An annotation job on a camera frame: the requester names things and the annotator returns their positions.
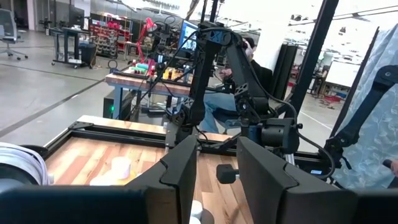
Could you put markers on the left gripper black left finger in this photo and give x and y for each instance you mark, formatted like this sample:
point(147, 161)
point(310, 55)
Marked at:
point(93, 207)

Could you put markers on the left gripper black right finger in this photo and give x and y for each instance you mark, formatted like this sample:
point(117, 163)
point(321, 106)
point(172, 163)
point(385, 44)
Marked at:
point(311, 207)

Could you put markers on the large pink paint bottle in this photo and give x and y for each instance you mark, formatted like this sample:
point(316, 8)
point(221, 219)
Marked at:
point(101, 181)

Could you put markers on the large orange-yellow paint bottle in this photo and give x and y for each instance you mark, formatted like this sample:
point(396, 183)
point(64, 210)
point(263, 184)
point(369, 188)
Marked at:
point(121, 166)

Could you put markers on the small red paint bottle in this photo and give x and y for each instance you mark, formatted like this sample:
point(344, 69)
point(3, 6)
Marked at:
point(196, 209)

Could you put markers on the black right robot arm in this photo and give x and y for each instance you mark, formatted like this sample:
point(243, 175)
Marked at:
point(202, 77)

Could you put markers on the black cabinet blue labels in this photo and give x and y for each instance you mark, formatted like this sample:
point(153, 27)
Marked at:
point(315, 172)

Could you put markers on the person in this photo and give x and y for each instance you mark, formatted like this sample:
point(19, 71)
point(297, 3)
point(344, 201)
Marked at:
point(373, 124)
point(222, 107)

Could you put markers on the black folded panels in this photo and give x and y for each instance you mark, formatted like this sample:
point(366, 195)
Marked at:
point(284, 71)

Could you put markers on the white board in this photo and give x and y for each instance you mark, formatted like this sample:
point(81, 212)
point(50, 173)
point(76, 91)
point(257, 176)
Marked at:
point(342, 74)

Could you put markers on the person's hand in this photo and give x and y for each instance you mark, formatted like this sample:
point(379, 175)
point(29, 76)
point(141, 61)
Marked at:
point(394, 168)

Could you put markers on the black computer tower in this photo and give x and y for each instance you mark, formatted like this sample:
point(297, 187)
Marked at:
point(118, 105)

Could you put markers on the wooden-top blue-legged workbench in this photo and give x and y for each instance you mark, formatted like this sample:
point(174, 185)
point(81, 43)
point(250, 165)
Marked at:
point(140, 83)

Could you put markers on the blue-screen monitor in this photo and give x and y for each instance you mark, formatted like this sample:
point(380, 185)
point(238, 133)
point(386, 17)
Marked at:
point(188, 37)

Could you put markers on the black rolling cart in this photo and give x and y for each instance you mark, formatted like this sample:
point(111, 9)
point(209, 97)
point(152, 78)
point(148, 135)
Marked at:
point(66, 43)

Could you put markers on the red desk lamp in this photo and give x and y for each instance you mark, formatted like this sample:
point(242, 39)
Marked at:
point(144, 34)

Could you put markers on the red parts shelf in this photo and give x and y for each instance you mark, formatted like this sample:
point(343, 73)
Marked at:
point(107, 39)

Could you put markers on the grey office chair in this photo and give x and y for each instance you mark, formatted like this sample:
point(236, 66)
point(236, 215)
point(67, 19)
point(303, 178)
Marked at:
point(9, 31)

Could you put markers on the silver aluminium post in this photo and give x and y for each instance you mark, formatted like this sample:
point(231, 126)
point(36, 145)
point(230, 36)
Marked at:
point(289, 158)

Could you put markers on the black upright rig post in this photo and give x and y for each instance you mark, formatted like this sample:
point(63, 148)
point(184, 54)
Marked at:
point(314, 46)

